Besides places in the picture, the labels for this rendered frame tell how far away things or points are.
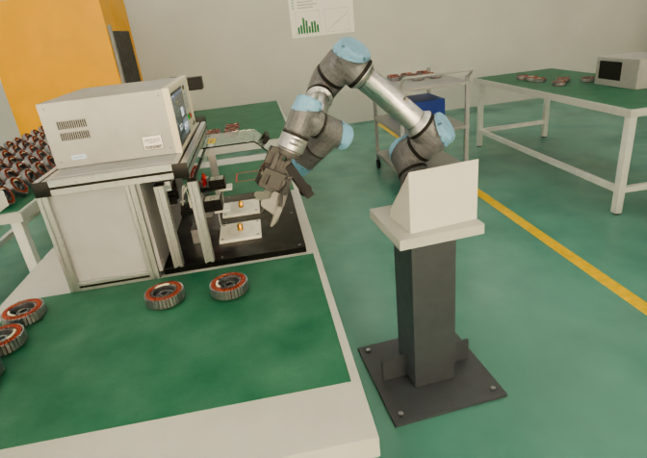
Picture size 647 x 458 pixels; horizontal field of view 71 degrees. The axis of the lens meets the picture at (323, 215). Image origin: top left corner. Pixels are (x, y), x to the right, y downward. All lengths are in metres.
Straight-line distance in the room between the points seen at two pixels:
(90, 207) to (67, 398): 0.58
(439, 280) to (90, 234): 1.22
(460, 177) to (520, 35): 6.46
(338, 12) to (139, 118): 5.66
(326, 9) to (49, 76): 3.65
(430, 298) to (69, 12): 4.43
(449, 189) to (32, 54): 4.56
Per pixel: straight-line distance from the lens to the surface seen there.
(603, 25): 8.79
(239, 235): 1.68
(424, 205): 1.60
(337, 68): 1.58
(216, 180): 1.88
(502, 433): 1.98
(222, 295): 1.35
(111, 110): 1.57
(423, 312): 1.85
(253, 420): 0.99
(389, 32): 7.19
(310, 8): 6.96
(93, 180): 1.49
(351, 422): 0.96
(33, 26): 5.43
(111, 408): 1.14
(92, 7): 5.25
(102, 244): 1.58
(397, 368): 2.09
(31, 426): 1.20
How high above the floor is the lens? 1.45
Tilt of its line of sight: 23 degrees down
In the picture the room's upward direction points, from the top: 6 degrees counter-clockwise
